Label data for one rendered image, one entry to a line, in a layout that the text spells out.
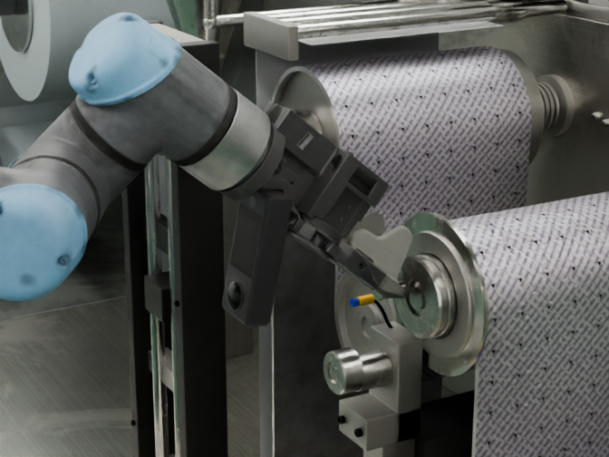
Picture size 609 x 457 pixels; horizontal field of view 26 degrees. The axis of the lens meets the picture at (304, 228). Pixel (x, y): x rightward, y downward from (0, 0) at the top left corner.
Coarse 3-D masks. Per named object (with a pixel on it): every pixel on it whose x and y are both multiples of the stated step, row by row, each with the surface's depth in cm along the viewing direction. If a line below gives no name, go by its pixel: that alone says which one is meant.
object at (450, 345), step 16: (416, 240) 118; (432, 240) 116; (448, 256) 114; (464, 272) 112; (464, 288) 113; (464, 304) 113; (464, 320) 113; (448, 336) 116; (464, 336) 114; (432, 352) 119; (448, 352) 116
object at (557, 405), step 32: (512, 384) 116; (544, 384) 118; (576, 384) 120; (608, 384) 122; (480, 416) 116; (512, 416) 117; (544, 416) 119; (576, 416) 121; (608, 416) 124; (480, 448) 117; (512, 448) 119; (544, 448) 121; (576, 448) 123; (608, 448) 125
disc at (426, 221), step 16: (416, 224) 118; (432, 224) 116; (448, 224) 114; (448, 240) 114; (464, 240) 112; (464, 256) 112; (480, 272) 111; (480, 288) 111; (480, 304) 111; (400, 320) 123; (480, 320) 112; (480, 336) 112; (464, 352) 115; (480, 352) 113; (432, 368) 120; (448, 368) 117; (464, 368) 115
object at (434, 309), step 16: (416, 256) 116; (432, 256) 116; (400, 272) 118; (416, 272) 116; (432, 272) 114; (448, 272) 114; (416, 288) 116; (432, 288) 114; (448, 288) 114; (400, 304) 119; (416, 304) 117; (432, 304) 114; (448, 304) 114; (416, 320) 117; (432, 320) 115; (448, 320) 114; (416, 336) 117; (432, 336) 115
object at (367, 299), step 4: (364, 296) 121; (368, 296) 121; (372, 296) 121; (352, 300) 121; (356, 300) 121; (360, 300) 121; (364, 300) 121; (368, 300) 121; (372, 300) 121; (376, 300) 122; (352, 304) 121; (356, 304) 120; (360, 304) 121; (364, 304) 121; (368, 304) 121; (376, 304) 122; (380, 304) 122; (380, 308) 122; (384, 312) 122; (384, 316) 122; (388, 320) 122; (388, 324) 122
